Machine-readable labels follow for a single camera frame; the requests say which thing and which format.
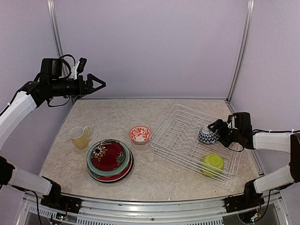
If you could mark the black rimmed beige plate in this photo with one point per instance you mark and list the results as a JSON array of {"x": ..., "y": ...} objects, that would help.
[{"x": 130, "y": 161}]

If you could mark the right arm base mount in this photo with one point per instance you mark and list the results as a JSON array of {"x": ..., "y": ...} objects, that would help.
[{"x": 240, "y": 202}]

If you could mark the aluminium front rail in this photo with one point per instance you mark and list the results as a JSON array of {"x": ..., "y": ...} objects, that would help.
[{"x": 96, "y": 211}]

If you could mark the white red patterned bowl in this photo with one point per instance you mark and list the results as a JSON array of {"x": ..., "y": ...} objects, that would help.
[{"x": 140, "y": 134}]

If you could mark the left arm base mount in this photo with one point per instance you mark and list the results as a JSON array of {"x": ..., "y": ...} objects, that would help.
[{"x": 64, "y": 203}]

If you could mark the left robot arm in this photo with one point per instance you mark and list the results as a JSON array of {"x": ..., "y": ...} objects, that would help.
[{"x": 55, "y": 79}]

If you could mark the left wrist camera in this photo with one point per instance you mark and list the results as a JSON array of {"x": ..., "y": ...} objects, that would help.
[{"x": 78, "y": 68}]

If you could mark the yellow mug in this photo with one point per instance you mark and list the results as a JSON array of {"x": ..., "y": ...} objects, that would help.
[{"x": 80, "y": 136}]

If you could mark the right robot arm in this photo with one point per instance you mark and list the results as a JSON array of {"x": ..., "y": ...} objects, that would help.
[{"x": 238, "y": 129}]

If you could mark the blue white patterned cup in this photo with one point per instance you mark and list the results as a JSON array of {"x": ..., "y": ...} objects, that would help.
[{"x": 207, "y": 137}]

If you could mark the light teal floral plate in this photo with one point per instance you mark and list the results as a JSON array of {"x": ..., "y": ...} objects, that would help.
[{"x": 113, "y": 172}]

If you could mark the left aluminium corner post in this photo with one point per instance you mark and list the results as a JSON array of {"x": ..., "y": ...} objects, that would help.
[{"x": 55, "y": 27}]

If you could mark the aluminium corner post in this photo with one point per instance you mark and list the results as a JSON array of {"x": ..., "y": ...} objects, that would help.
[
  {"x": 55, "y": 27},
  {"x": 242, "y": 51}
]

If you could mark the right aluminium corner post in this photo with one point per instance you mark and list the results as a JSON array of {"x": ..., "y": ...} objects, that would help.
[{"x": 242, "y": 51}]

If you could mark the lime green bowl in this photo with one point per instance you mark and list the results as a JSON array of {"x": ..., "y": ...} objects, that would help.
[{"x": 213, "y": 165}]

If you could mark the white wire dish rack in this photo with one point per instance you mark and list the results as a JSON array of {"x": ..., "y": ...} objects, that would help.
[{"x": 177, "y": 139}]

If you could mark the pink scalloped plate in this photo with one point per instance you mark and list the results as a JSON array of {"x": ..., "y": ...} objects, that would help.
[{"x": 112, "y": 178}]

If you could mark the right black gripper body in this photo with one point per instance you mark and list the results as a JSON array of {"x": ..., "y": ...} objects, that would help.
[{"x": 228, "y": 136}]

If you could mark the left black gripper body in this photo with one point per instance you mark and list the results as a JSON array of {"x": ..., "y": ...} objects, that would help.
[{"x": 76, "y": 90}]

